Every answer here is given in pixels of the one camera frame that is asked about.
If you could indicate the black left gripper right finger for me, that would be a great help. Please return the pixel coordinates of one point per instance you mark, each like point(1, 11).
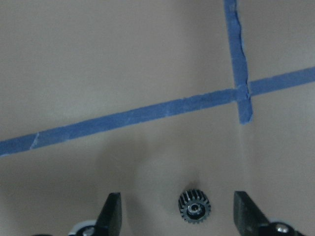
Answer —
point(249, 220)

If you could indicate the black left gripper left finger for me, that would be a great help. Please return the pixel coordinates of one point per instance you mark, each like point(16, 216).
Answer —
point(108, 223)

